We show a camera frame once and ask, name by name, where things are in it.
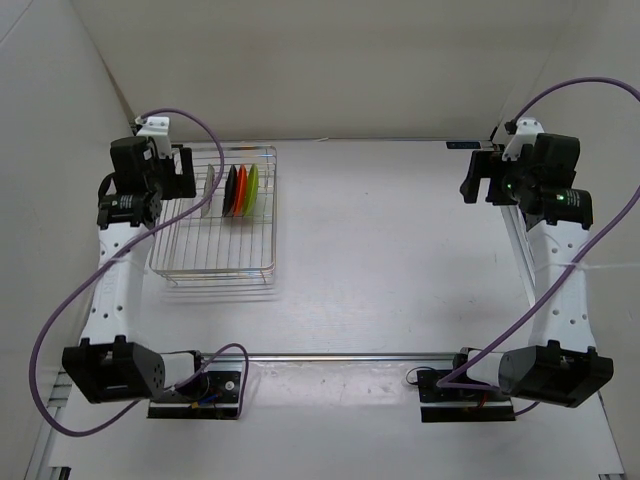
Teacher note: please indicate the blue brand label sticker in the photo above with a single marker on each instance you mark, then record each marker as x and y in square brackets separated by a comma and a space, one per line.
[463, 145]

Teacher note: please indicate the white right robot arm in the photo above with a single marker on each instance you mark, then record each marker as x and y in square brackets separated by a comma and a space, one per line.
[560, 364]

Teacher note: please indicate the orange plastic plate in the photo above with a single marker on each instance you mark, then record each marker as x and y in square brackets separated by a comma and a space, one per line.
[240, 190]

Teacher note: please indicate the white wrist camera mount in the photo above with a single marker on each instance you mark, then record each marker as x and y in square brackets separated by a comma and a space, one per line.
[156, 128]
[522, 131]

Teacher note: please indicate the chrome wire dish rack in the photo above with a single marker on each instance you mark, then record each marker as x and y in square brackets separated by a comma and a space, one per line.
[219, 251]

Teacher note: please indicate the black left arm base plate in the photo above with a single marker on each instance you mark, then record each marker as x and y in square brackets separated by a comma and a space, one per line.
[215, 395]

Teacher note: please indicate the aluminium table edge rail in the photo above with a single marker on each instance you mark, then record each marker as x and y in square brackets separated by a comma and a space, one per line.
[516, 229]

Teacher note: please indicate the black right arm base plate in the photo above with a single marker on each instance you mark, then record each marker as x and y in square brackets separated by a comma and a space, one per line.
[439, 406]

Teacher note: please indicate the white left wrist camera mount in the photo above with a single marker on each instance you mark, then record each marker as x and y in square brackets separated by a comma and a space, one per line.
[156, 128]

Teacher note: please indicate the front aluminium rail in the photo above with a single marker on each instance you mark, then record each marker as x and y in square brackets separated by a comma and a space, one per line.
[352, 357]

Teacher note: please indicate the white cable tie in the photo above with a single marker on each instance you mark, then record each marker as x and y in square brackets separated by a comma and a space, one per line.
[585, 266]

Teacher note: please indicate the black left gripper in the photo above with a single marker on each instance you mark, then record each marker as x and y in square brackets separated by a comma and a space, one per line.
[181, 185]

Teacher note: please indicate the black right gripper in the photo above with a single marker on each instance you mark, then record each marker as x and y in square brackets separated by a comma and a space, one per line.
[486, 164]

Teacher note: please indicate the lime green plastic plate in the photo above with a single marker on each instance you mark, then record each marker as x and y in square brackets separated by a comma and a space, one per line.
[251, 190]

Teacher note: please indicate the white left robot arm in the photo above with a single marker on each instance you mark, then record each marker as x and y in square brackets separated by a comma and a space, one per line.
[112, 362]

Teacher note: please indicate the black plastic plate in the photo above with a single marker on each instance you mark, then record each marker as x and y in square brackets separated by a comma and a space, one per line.
[230, 191]

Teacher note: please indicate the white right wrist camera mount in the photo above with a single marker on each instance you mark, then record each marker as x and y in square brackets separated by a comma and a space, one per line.
[522, 131]

